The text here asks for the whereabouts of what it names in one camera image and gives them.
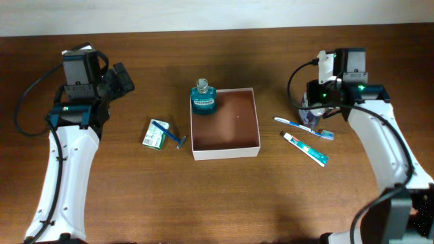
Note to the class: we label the white teal toothpaste tube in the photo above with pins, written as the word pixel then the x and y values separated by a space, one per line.
pixel 315 155

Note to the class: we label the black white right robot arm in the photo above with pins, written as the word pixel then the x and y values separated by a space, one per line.
pixel 403 211

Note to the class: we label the blue white toothbrush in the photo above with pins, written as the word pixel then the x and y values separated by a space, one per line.
pixel 328 135

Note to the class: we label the teal mouthwash bottle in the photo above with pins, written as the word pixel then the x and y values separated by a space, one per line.
pixel 203 98

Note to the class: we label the purple foam soap bottle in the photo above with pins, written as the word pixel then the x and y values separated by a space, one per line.
pixel 310 118

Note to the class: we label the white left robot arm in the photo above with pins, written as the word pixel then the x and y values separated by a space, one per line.
pixel 75 123

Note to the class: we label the blue disposable razor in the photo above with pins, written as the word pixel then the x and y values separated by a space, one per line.
pixel 167 132

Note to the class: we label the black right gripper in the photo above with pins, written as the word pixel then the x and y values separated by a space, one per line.
pixel 314 97

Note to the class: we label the green white soap packet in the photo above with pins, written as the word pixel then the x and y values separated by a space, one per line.
pixel 154 138

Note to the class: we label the white cardboard box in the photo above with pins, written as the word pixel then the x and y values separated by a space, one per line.
pixel 231 132

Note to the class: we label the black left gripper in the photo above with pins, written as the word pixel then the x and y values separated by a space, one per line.
pixel 118 87

